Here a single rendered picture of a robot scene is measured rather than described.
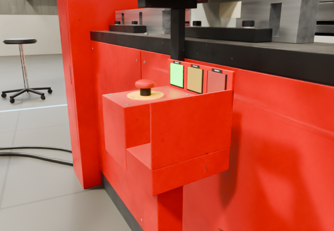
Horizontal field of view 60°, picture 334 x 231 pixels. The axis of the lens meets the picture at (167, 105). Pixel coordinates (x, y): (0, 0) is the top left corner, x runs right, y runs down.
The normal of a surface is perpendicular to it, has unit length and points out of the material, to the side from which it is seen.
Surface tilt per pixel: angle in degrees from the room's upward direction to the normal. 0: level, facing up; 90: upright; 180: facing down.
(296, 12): 90
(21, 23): 90
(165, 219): 90
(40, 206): 0
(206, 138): 90
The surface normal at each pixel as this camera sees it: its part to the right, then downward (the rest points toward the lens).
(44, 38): 0.39, 0.26
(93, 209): 0.00, -0.96
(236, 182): -0.87, 0.14
